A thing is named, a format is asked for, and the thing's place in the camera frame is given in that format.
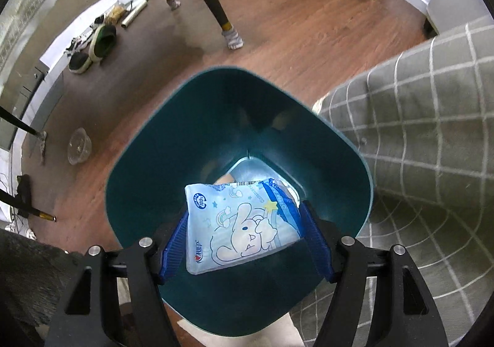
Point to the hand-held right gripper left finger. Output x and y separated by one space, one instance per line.
173 250

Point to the black leg with gold tip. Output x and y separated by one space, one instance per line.
27 206

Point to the teal plastic trash bin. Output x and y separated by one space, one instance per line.
154 158

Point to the white and green slipper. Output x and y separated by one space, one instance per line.
102 44

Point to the grey checked sofa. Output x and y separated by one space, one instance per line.
416 138

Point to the blue cartoon tissue packet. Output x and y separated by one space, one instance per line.
239 231

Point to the dark grey rug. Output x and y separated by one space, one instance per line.
27 285

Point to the black and white sneaker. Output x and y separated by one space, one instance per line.
77 45

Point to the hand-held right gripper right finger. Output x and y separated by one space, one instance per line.
316 239

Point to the clear plastic cup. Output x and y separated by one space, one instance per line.
80 146

